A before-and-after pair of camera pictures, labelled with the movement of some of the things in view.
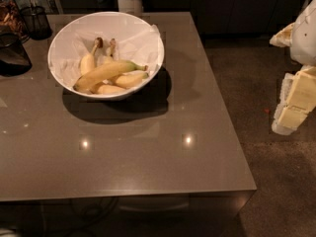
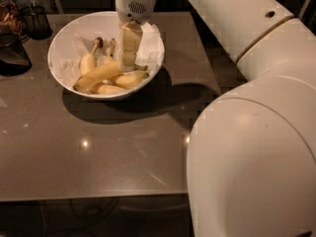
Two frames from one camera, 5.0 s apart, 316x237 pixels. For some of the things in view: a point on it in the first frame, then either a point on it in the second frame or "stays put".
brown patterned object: [11, 17] stays put
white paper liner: [139, 45] stays put
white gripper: [305, 39] to [134, 8]
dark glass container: [14, 56] stays put
